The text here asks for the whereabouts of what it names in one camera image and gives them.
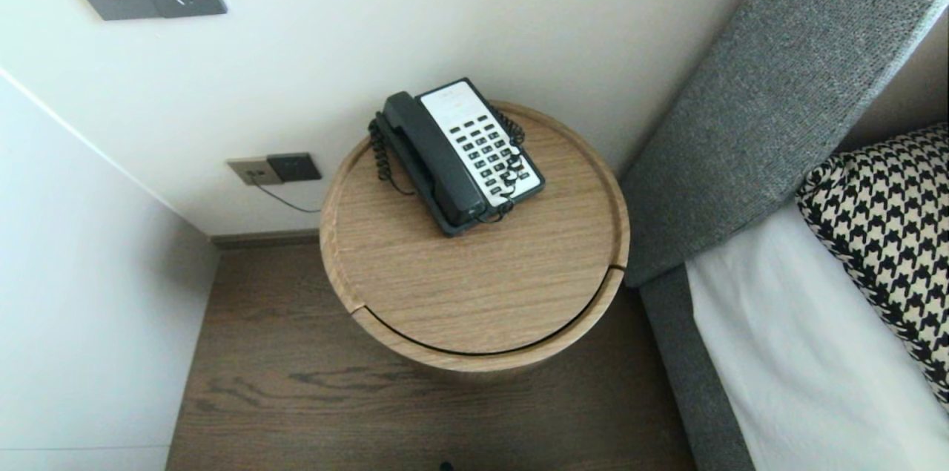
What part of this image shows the black telephone handset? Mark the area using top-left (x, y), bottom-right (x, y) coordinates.
top-left (381, 90), bottom-right (490, 228)

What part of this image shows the round wooden bedside table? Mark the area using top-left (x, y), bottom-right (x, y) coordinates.
top-left (319, 100), bottom-right (631, 358)

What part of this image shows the wooden baseboard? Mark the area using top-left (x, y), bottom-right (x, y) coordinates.
top-left (210, 229), bottom-right (321, 250)

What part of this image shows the grey upholstered headboard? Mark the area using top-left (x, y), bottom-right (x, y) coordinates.
top-left (621, 0), bottom-right (949, 289)

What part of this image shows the white bed sheet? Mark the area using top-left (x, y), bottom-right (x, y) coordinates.
top-left (685, 202), bottom-right (949, 471)

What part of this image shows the houndstooth pillow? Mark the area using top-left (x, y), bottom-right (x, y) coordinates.
top-left (796, 122), bottom-right (949, 408)

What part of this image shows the black white corded telephone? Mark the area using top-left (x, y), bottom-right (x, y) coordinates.
top-left (373, 77), bottom-right (547, 238)

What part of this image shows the black coiled telephone cord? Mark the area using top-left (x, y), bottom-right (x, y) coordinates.
top-left (368, 106), bottom-right (532, 225)

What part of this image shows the thin black wall cable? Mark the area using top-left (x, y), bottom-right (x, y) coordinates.
top-left (252, 180), bottom-right (322, 215)

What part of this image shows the beige wall socket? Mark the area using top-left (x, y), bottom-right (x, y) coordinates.
top-left (226, 157), bottom-right (284, 187)

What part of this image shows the grey upholstered bed frame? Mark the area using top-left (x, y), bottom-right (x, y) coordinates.
top-left (639, 266), bottom-right (757, 471)

